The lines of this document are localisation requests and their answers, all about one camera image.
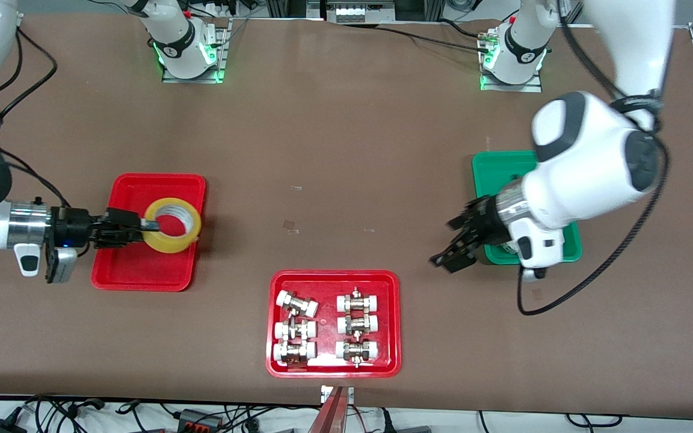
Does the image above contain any yellow clear tape roll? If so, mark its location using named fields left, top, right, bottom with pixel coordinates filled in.
left=143, top=197, right=203, bottom=254

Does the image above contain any empty red plastic tray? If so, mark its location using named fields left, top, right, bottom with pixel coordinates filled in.
left=91, top=173, right=207, bottom=292

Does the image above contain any green plastic tray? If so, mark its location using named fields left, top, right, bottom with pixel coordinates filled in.
left=472, top=150, right=583, bottom=265

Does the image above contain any red tray holding fittings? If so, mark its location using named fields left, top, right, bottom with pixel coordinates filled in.
left=265, top=269, right=402, bottom=379

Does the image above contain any tilted white metal pipe fitting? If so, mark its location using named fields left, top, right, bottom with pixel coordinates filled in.
left=277, top=290, right=319, bottom=318

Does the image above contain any black box with orange clips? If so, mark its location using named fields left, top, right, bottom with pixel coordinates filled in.
left=175, top=409, right=224, bottom=433

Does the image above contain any red aluminium bar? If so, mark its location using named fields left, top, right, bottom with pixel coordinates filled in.
left=307, top=388, right=348, bottom=433

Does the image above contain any grey power strip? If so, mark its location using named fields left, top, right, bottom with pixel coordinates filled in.
left=325, top=0, right=396, bottom=23

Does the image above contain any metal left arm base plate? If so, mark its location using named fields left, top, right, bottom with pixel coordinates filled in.
left=480, top=27, right=544, bottom=93

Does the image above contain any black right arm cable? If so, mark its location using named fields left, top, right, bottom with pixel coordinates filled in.
left=0, top=24, right=72, bottom=209

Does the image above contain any black cable across table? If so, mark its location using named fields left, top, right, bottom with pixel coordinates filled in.
left=346, top=23, right=494, bottom=52

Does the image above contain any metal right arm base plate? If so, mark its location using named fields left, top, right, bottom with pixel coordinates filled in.
left=162, top=18, right=230, bottom=84

